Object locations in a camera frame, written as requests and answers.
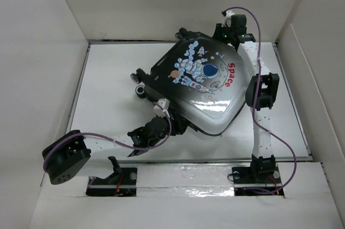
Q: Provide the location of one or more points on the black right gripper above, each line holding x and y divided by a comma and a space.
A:
218, 29

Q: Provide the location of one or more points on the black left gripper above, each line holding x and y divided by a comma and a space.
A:
177, 124

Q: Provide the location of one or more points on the black white space suitcase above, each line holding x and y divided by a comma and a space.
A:
204, 79

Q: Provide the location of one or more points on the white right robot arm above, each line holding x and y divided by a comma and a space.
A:
260, 96

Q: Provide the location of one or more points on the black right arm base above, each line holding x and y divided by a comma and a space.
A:
242, 174

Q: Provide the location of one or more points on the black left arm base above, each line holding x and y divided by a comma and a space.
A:
120, 183

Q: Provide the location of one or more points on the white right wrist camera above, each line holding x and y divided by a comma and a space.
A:
227, 18

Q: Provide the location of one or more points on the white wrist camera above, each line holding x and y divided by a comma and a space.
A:
161, 108
227, 18

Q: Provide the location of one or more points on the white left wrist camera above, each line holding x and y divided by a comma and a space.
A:
161, 108

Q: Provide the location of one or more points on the aluminium mounting rail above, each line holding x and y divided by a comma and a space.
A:
189, 184

